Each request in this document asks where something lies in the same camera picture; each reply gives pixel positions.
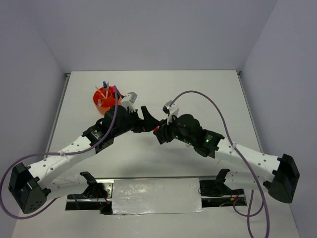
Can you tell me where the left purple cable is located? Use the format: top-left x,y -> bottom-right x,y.
0,85 -> 124,220

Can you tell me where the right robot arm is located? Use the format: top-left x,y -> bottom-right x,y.
154,114 -> 300,204

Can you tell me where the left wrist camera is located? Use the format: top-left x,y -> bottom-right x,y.
121,92 -> 137,111

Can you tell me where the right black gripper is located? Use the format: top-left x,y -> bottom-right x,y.
154,113 -> 194,145

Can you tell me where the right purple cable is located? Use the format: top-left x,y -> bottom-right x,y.
170,90 -> 270,238

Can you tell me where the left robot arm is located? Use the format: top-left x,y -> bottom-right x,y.
8,106 -> 159,214

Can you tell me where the orange round desk organizer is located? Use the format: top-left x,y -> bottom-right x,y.
93,87 -> 115,115

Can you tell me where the clear green pen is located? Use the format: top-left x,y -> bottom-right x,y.
105,82 -> 109,98

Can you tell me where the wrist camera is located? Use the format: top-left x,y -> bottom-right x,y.
121,92 -> 137,111
162,101 -> 179,125

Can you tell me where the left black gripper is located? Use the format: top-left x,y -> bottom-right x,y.
112,105 -> 159,137

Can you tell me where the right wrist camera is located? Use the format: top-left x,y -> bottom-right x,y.
162,101 -> 179,125

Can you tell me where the clear orange pen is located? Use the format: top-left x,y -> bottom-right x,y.
95,86 -> 106,98

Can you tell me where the pink black highlighter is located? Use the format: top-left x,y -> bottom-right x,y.
109,86 -> 119,93

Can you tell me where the silver taped plate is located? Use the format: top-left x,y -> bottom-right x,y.
112,178 -> 204,215

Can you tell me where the purple cable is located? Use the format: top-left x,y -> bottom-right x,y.
0,85 -> 124,220
170,90 -> 270,238

